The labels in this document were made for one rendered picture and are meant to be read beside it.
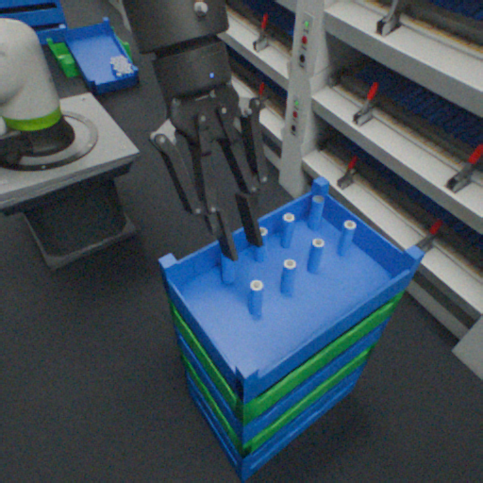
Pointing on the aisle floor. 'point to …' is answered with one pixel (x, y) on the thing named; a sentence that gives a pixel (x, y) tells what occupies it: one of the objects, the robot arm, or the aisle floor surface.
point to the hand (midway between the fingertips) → (236, 227)
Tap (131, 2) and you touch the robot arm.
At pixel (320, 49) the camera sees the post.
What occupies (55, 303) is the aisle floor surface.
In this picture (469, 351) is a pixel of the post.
